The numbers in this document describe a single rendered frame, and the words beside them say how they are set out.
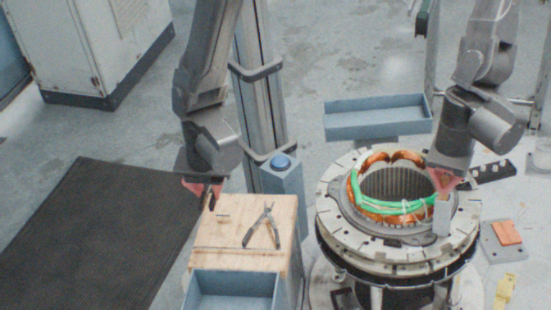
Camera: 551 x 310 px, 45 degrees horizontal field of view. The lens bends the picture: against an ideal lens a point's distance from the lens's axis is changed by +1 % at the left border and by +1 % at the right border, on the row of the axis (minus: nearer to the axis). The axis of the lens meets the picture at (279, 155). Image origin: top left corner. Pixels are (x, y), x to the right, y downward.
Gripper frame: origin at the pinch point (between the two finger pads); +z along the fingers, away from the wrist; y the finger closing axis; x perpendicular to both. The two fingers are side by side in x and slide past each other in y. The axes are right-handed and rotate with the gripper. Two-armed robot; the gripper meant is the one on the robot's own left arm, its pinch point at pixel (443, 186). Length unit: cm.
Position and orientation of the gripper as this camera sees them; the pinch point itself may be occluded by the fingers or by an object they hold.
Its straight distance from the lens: 117.1
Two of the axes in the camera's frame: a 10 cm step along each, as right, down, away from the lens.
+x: -9.1, -2.6, 3.2
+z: 0.1, 7.5, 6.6
